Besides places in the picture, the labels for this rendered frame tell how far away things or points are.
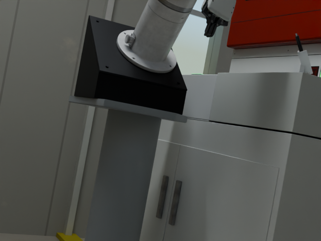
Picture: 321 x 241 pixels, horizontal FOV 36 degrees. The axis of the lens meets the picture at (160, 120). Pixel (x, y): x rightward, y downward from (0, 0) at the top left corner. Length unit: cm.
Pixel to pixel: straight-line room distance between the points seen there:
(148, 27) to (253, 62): 108
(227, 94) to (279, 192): 36
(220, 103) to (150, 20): 31
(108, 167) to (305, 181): 54
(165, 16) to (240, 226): 59
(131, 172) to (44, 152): 168
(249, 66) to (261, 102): 110
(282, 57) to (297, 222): 112
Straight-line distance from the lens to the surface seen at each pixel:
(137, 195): 143
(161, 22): 138
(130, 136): 140
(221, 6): 169
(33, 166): 305
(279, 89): 128
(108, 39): 147
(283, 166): 123
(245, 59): 246
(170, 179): 163
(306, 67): 168
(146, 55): 143
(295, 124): 123
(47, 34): 304
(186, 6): 137
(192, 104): 159
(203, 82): 156
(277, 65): 227
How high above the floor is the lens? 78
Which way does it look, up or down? 1 degrees up
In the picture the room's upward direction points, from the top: 10 degrees clockwise
